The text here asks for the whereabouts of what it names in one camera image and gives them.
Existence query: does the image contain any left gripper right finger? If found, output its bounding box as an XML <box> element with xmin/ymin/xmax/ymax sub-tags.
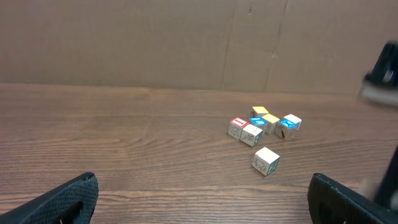
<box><xmin>307</xmin><ymin>173</ymin><xmax>397</xmax><ymax>224</ymax></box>

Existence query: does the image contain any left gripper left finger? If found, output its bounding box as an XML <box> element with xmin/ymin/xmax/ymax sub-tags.
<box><xmin>1</xmin><ymin>172</ymin><xmax>99</xmax><ymax>224</ymax></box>

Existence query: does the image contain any white block frog picture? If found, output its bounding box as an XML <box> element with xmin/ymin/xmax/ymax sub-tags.
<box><xmin>252</xmin><ymin>147</ymin><xmax>280</xmax><ymax>176</ymax></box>

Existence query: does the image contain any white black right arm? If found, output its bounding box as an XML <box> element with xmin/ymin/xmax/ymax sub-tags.
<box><xmin>373</xmin><ymin>149</ymin><xmax>397</xmax><ymax>212</ymax></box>

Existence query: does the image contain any blue X block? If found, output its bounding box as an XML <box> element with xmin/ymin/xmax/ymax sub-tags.
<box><xmin>274</xmin><ymin>119</ymin><xmax>297</xmax><ymax>140</ymax></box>

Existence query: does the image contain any white block far right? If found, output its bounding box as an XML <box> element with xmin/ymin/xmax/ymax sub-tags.
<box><xmin>284</xmin><ymin>114</ymin><xmax>302</xmax><ymax>131</ymax></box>

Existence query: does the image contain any yellow block near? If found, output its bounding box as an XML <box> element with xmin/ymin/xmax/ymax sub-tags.
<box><xmin>262</xmin><ymin>113</ymin><xmax>280</xmax><ymax>134</ymax></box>

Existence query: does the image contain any yellow block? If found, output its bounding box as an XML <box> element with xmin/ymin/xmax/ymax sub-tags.
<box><xmin>262</xmin><ymin>113</ymin><xmax>280</xmax><ymax>134</ymax></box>
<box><xmin>250</xmin><ymin>106</ymin><xmax>269</xmax><ymax>117</ymax></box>

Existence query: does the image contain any white block green side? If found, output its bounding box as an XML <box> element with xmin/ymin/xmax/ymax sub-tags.
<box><xmin>240</xmin><ymin>124</ymin><xmax>263</xmax><ymax>147</ymax></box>

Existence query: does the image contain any blue letter block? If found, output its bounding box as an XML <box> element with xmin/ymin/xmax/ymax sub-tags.
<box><xmin>249</xmin><ymin>117</ymin><xmax>267</xmax><ymax>135</ymax></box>

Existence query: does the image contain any yellow block far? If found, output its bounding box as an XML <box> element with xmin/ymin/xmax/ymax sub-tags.
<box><xmin>250</xmin><ymin>106</ymin><xmax>269</xmax><ymax>117</ymax></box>

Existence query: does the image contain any red I block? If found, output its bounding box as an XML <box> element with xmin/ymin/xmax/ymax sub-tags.
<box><xmin>228</xmin><ymin>117</ymin><xmax>249</xmax><ymax>139</ymax></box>

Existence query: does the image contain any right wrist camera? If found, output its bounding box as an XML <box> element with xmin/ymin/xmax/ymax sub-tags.
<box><xmin>358</xmin><ymin>40</ymin><xmax>397</xmax><ymax>108</ymax></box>

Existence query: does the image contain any cardboard wall panel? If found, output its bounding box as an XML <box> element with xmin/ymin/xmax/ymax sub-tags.
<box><xmin>1</xmin><ymin>0</ymin><xmax>397</xmax><ymax>95</ymax></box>

